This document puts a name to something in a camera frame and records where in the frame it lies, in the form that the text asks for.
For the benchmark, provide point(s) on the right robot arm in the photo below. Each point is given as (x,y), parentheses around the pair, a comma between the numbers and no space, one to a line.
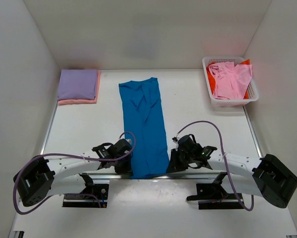
(274,180)

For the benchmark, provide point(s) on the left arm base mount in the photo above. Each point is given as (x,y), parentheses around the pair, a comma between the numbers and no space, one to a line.
(93,195)

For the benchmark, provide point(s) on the pink t-shirt in basket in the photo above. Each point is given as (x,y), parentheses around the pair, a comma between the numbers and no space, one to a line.
(230,79)

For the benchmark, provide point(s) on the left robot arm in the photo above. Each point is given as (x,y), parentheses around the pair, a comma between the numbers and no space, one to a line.
(63,174)

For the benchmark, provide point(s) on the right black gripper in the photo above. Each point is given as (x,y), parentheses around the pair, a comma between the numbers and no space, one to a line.
(174,166)

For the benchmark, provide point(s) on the folded purple t-shirt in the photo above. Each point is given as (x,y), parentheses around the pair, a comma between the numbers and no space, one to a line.
(77,84)

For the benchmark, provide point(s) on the blue polo t-shirt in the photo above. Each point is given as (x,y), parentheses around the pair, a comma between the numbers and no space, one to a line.
(143,117)

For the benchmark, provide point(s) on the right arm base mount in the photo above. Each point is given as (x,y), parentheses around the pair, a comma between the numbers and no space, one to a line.
(212,196)

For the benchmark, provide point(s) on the orange t-shirt in basket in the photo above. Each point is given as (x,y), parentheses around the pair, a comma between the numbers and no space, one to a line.
(210,77)

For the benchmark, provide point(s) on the folded salmon pink t-shirt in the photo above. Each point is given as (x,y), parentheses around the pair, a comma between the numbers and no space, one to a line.
(89,101)

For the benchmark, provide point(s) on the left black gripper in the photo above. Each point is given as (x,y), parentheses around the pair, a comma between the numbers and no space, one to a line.
(126,169)

